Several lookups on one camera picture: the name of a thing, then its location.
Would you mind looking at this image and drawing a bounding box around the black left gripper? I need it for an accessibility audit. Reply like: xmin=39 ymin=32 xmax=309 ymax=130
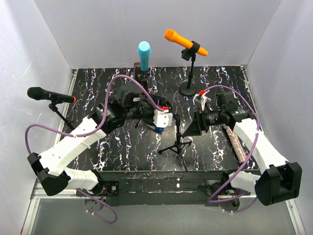
xmin=125 ymin=95 xmax=167 ymax=124

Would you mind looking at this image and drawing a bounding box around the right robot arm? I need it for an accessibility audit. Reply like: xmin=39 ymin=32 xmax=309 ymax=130
xmin=183 ymin=92 xmax=302 ymax=206

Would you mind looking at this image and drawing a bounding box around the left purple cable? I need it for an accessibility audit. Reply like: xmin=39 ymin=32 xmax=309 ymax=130
xmin=25 ymin=74 xmax=169 ymax=224

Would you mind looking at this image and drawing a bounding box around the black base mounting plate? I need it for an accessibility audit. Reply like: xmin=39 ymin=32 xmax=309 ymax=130
xmin=96 ymin=170 xmax=224 ymax=206

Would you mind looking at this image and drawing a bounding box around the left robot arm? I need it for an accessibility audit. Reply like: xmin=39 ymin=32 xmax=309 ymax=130
xmin=27 ymin=83 xmax=173 ymax=196

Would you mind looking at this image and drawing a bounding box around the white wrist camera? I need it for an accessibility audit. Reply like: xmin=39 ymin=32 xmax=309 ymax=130
xmin=193 ymin=90 xmax=210 ymax=112
xmin=153 ymin=107 xmax=173 ymax=128

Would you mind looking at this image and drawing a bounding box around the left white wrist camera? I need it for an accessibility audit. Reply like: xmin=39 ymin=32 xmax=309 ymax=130
xmin=153 ymin=107 xmax=173 ymax=128

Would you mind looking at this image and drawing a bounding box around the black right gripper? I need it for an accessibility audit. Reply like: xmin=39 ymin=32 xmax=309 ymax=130
xmin=182 ymin=107 xmax=224 ymax=137

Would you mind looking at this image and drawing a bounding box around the black microphone orange tip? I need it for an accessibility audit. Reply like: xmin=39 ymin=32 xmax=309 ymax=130
xmin=27 ymin=87 xmax=76 ymax=103

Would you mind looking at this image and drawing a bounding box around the black round base mic stand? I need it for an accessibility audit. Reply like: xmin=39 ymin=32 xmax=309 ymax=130
xmin=179 ymin=41 xmax=200 ymax=97

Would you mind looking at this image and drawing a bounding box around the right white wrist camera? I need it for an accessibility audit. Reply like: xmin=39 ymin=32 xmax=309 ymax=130
xmin=193 ymin=90 xmax=210 ymax=112

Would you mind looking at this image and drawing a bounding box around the blue microphone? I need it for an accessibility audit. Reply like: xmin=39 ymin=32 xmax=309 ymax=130
xmin=137 ymin=41 xmax=151 ymax=72

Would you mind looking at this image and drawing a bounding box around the black tripod stand blue mic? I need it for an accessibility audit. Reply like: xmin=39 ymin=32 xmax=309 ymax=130
xmin=135 ymin=72 xmax=153 ymax=128

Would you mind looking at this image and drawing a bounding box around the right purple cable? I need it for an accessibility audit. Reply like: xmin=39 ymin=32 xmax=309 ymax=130
xmin=207 ymin=85 xmax=259 ymax=213

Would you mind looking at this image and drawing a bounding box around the blue white toy block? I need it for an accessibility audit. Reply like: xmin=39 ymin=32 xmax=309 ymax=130
xmin=154 ymin=127 xmax=164 ymax=133

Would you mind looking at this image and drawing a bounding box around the purple cable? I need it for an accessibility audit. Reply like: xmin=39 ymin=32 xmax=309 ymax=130
xmin=207 ymin=85 xmax=259 ymax=213
xmin=25 ymin=74 xmax=169 ymax=224

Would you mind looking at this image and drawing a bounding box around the black shock mount tripod stand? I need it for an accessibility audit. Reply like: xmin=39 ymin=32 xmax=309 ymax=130
xmin=158 ymin=114 xmax=192 ymax=172

